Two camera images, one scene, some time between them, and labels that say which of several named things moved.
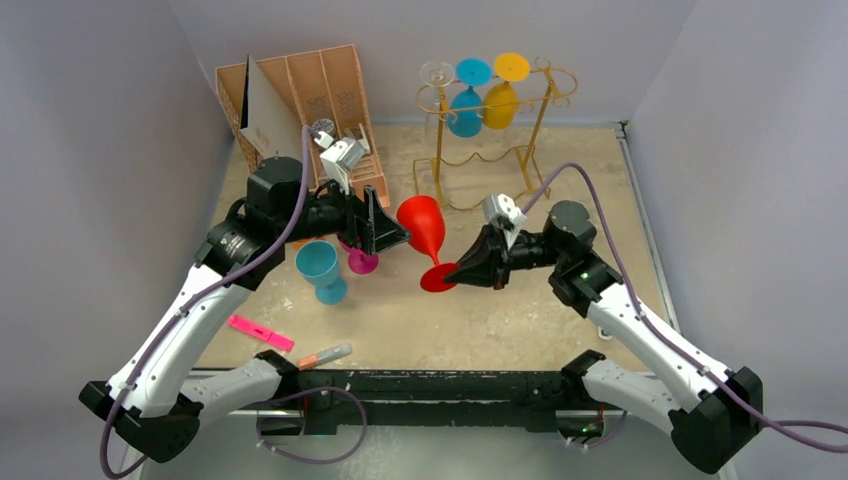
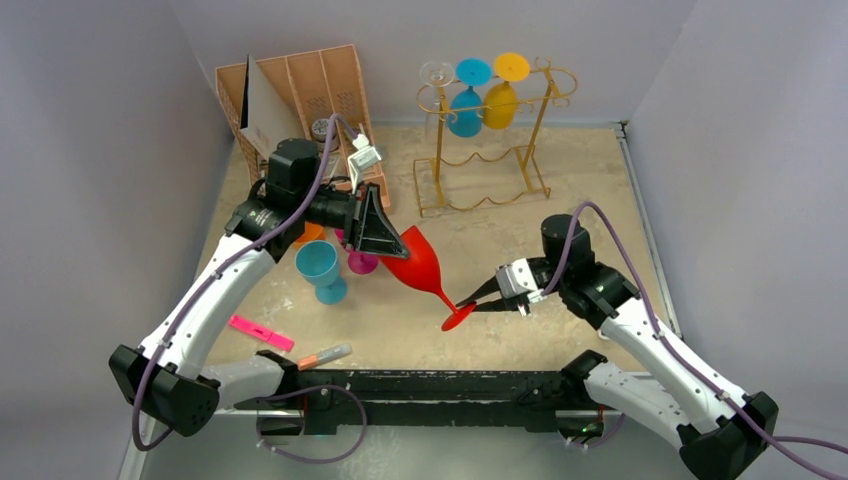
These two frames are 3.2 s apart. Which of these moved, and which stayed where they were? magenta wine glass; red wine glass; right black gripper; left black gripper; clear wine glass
Moved: right black gripper; red wine glass
Stayed: clear wine glass; magenta wine glass; left black gripper
